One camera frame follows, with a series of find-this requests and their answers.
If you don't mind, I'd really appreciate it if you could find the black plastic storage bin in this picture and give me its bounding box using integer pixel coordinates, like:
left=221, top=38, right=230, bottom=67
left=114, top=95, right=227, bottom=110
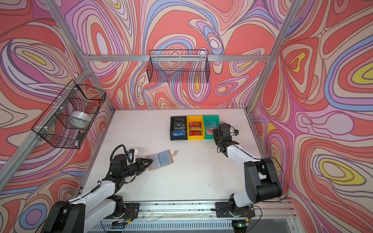
left=170, top=116, right=187, bottom=141

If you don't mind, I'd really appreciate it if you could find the wall wire basket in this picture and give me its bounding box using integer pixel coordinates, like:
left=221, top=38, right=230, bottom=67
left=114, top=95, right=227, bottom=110
left=146, top=49, right=210, bottom=83
left=32, top=80, right=106, bottom=150

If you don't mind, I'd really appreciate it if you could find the tan leather card holder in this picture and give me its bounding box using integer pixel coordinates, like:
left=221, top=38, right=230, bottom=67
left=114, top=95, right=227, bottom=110
left=146, top=150, right=174, bottom=170

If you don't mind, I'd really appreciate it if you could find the back wall wire basket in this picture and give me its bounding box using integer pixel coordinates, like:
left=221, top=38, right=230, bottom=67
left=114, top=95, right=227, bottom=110
left=146, top=49, right=210, bottom=83

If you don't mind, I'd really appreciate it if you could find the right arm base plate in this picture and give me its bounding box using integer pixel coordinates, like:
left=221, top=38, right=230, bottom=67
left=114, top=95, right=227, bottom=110
left=211, top=202, right=256, bottom=219

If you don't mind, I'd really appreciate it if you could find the yellow plastic storage bin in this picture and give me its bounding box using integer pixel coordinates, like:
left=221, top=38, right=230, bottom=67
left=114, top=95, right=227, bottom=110
left=186, top=116, right=206, bottom=140

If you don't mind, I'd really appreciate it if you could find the green plastic storage bin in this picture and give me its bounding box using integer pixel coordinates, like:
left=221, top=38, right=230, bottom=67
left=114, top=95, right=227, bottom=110
left=203, top=115, right=220, bottom=140

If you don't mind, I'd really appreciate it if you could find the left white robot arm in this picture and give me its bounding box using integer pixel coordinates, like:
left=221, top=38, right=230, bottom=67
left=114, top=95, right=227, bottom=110
left=37, top=154, right=153, bottom=233

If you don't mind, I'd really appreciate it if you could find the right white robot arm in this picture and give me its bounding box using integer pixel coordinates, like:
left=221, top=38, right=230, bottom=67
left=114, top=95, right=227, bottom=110
left=213, top=122, right=283, bottom=217

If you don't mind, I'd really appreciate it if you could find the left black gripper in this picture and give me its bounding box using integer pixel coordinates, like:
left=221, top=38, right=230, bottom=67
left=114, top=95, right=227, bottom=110
left=120, top=158, right=152, bottom=179

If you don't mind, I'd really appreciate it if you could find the left wall wire basket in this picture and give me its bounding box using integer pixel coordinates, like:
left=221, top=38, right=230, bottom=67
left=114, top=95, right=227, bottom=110
left=32, top=80, right=106, bottom=150

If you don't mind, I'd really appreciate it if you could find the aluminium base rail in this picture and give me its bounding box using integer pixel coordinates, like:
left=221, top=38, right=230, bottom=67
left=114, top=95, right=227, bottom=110
left=87, top=200, right=303, bottom=233

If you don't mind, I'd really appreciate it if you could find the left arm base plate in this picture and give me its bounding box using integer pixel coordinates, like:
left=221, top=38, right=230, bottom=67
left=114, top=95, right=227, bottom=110
left=106, top=203, right=140, bottom=220

